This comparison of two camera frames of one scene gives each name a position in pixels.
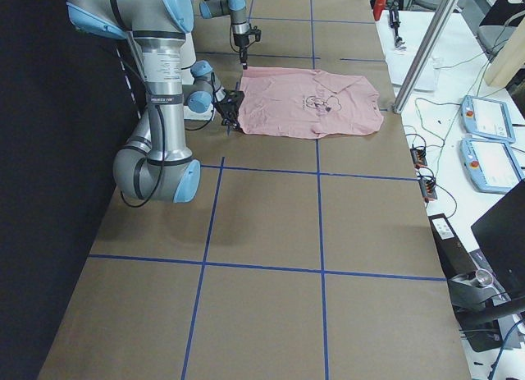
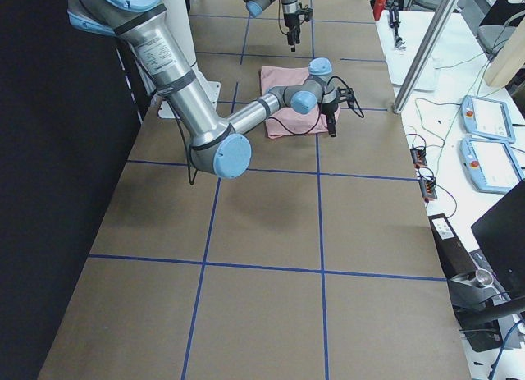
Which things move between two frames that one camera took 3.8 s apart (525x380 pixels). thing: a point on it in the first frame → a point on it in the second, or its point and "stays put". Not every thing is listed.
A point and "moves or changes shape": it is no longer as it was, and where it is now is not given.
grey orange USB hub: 418,157 stays put
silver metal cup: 484,277 stays put
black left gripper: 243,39 → 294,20
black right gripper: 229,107 → 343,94
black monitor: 500,235 stays put
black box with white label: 454,255 stays put
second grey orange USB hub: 428,190 stays put
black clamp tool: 394,16 stays put
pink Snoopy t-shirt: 304,103 moves or changes shape
